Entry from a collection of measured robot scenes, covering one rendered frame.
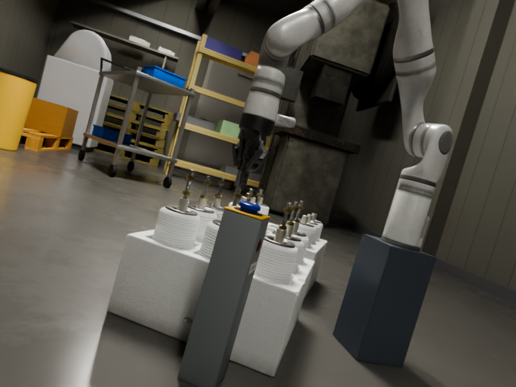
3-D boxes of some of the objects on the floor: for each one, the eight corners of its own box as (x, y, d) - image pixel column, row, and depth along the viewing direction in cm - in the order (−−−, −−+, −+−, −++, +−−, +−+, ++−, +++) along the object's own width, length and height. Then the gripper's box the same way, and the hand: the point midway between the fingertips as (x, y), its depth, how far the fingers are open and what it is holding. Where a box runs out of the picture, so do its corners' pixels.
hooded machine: (25, 137, 495) (54, 16, 486) (38, 136, 560) (64, 30, 551) (90, 153, 519) (120, 39, 510) (96, 151, 584) (122, 50, 576)
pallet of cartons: (-13, 127, 466) (-4, 87, 463) (71, 150, 492) (80, 111, 489) (-75, 123, 339) (-63, 67, 336) (42, 153, 365) (54, 102, 362)
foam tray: (298, 319, 117) (315, 260, 116) (273, 378, 79) (298, 292, 78) (179, 276, 125) (194, 221, 124) (106, 311, 87) (127, 233, 86)
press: (378, 244, 395) (462, -35, 379) (256, 214, 359) (344, -97, 343) (319, 216, 536) (378, 11, 520) (227, 193, 499) (289, -28, 483)
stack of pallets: (160, 164, 716) (172, 116, 711) (160, 167, 633) (175, 113, 628) (86, 144, 681) (99, 94, 676) (77, 145, 599) (92, 87, 593)
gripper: (230, 109, 91) (211, 179, 92) (262, 110, 80) (240, 190, 81) (256, 118, 96) (237, 185, 97) (290, 121, 84) (269, 196, 85)
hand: (241, 179), depth 89 cm, fingers closed
